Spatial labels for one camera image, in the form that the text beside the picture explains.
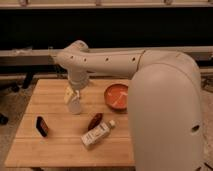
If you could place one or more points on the white plastic bottle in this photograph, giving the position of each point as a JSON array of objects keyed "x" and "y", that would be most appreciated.
[{"x": 98, "y": 133}]

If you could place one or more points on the white ceramic cup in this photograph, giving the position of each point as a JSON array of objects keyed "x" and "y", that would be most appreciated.
[{"x": 75, "y": 107}]

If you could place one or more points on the brown oval object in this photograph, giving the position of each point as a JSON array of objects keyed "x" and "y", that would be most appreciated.
[{"x": 95, "y": 121}]

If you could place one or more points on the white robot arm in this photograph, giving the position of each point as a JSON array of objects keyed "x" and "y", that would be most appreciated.
[{"x": 163, "y": 103}]

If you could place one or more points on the black rectangular block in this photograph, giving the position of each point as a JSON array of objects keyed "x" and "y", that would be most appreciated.
[{"x": 42, "y": 126}]

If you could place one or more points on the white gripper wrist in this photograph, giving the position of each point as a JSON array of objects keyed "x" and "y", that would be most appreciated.
[{"x": 71, "y": 94}]

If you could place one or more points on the wooden table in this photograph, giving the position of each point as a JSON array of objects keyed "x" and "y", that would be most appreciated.
[{"x": 62, "y": 147}]

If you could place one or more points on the orange bowl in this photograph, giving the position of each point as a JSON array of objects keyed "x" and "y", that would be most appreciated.
[{"x": 115, "y": 96}]

